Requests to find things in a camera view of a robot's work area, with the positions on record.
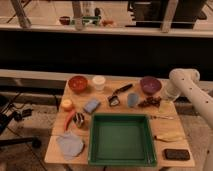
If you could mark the grey-blue cloth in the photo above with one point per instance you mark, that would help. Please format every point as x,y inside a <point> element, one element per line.
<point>70,145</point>

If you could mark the red chili pepper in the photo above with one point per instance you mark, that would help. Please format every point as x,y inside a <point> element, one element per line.
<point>68,119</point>

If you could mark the green background box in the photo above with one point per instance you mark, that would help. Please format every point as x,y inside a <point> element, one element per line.
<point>91,20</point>

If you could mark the blue-grey cup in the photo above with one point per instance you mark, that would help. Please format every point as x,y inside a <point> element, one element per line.
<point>132,99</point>

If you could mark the dark red background bowl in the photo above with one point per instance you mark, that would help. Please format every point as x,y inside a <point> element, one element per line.
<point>64,20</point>

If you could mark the green plastic tray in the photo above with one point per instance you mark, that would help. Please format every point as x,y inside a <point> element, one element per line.
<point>121,140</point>

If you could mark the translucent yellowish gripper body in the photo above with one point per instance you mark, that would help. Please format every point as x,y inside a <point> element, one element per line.
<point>165,107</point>

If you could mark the white cup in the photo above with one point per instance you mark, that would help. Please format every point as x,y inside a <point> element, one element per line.
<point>99,82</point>

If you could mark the orange background object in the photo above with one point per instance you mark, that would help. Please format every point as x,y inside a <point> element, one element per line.
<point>107,22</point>

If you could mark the dark red grape bunch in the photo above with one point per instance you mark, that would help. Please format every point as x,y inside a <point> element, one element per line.
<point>150,101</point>

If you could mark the purple bowl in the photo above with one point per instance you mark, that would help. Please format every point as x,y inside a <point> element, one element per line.
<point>150,85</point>

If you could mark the black rectangular block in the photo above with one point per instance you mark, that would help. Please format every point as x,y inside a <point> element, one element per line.
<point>177,154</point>

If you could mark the yellow round fruit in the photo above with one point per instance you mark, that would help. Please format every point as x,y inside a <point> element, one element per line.
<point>66,104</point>

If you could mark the red-orange bowl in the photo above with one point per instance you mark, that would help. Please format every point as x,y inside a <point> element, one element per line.
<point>78,84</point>

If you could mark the blue sponge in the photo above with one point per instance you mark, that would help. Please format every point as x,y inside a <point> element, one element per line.
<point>91,105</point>

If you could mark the black and white striped ball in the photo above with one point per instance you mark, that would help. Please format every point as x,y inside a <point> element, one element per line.
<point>79,119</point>

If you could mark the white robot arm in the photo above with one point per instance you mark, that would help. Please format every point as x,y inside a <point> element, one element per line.
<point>184,81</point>

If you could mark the black power adapter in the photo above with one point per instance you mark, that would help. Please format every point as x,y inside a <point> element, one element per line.
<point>26,113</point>

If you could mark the black-handled peeler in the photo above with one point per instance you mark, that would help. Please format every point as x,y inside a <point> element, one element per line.
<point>113,100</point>

